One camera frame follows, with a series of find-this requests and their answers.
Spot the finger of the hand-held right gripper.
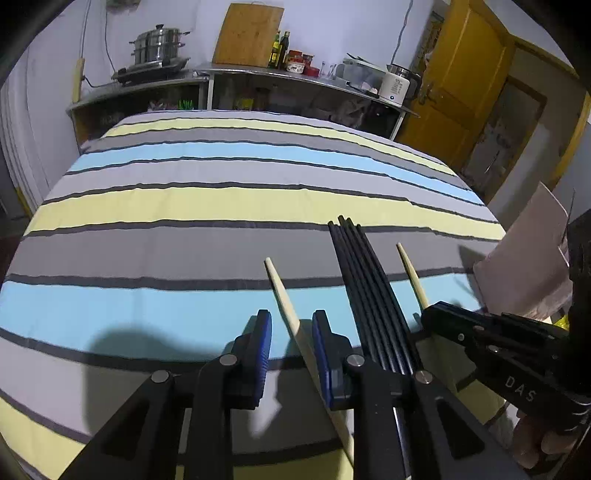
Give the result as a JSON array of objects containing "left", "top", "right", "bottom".
[{"left": 421, "top": 301, "right": 561, "bottom": 354}]

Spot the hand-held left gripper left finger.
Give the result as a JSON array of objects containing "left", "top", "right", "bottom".
[{"left": 60, "top": 309, "right": 273, "bottom": 480}]

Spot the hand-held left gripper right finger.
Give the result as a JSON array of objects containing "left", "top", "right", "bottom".
[{"left": 311, "top": 309, "right": 532, "bottom": 480}]

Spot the wooden chopstick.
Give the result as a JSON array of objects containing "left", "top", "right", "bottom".
[
  {"left": 396, "top": 243, "right": 430, "bottom": 311},
  {"left": 264, "top": 257, "right": 357, "bottom": 469}
]

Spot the bundle of black chopsticks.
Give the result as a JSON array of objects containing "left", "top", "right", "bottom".
[{"left": 327, "top": 215, "right": 424, "bottom": 377}]

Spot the pink paper bag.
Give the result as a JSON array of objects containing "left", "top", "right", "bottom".
[{"left": 473, "top": 182, "right": 574, "bottom": 325}]

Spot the person's right hand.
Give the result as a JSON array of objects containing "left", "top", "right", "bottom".
[{"left": 510, "top": 408, "right": 580, "bottom": 474}]

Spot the striped bed sheet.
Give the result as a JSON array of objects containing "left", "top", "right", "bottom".
[{"left": 0, "top": 110, "right": 509, "bottom": 480}]

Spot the wooden door with glass pane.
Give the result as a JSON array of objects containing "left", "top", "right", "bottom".
[{"left": 465, "top": 39, "right": 591, "bottom": 205}]

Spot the long steel shelf counter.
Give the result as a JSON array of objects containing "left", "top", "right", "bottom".
[{"left": 194, "top": 68, "right": 421, "bottom": 140}]

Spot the white electric kettle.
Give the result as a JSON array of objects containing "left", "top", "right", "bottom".
[{"left": 378, "top": 64, "right": 422, "bottom": 105}]

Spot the yellow wooden door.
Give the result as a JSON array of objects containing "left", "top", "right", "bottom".
[{"left": 396, "top": 0, "right": 514, "bottom": 172}]

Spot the grey dish container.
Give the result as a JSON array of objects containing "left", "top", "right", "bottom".
[{"left": 338, "top": 54, "right": 389, "bottom": 92}]

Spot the small steel shelf counter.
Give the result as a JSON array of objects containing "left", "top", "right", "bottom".
[{"left": 66, "top": 74, "right": 211, "bottom": 141}]

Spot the portable gas stove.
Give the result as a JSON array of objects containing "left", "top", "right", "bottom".
[{"left": 112, "top": 56, "right": 191, "bottom": 87}]

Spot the wooden cutting board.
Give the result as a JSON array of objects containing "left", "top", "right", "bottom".
[{"left": 212, "top": 3, "right": 285, "bottom": 68}]

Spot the steel steamer pot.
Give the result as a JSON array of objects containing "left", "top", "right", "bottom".
[{"left": 128, "top": 24, "right": 191, "bottom": 66}]

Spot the blue wall cable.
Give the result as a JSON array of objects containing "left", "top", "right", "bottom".
[{"left": 394, "top": 0, "right": 413, "bottom": 66}]

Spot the beige wall power strip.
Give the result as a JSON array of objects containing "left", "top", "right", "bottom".
[{"left": 71, "top": 57, "right": 86, "bottom": 103}]

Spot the black power cable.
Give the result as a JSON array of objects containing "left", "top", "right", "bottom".
[{"left": 102, "top": 8, "right": 117, "bottom": 71}]

